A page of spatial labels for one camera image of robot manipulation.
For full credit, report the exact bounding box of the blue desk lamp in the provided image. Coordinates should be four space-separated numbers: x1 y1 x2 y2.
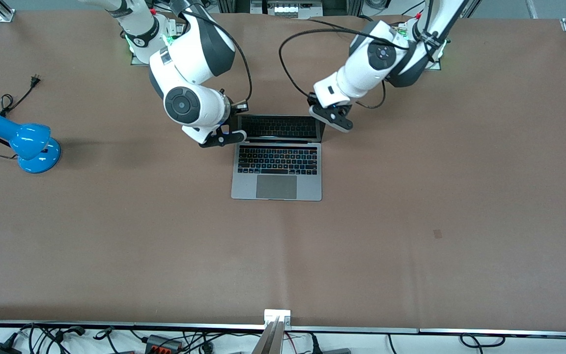
0 114 62 174

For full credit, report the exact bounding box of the black aluminium frame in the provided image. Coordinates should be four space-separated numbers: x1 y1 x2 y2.
217 0 363 18

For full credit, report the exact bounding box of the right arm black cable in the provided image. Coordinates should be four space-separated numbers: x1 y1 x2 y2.
179 0 254 113

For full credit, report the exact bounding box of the white power strip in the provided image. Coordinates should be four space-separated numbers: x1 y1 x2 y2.
273 0 324 20

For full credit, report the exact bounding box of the silver table edge bracket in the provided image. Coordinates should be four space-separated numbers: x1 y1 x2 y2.
264 309 292 328

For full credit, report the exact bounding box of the grey laptop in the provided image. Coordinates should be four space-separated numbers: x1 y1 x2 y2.
231 115 324 202

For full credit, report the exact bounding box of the black orange connector box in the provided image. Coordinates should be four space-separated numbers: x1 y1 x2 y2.
142 334 184 353

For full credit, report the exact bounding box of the black lamp power cable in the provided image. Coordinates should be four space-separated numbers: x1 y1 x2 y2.
0 73 43 160

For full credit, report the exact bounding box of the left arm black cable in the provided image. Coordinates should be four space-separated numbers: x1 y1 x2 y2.
279 27 412 110

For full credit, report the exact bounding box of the black base supply cable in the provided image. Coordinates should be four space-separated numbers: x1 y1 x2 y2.
307 15 377 26

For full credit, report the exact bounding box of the black looped cable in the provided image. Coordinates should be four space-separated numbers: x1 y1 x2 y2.
460 333 506 348

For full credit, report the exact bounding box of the silver aluminium profile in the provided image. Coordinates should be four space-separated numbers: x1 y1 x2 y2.
251 317 286 354

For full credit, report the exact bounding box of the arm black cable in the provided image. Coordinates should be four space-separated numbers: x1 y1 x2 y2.
179 0 254 113
279 27 412 110

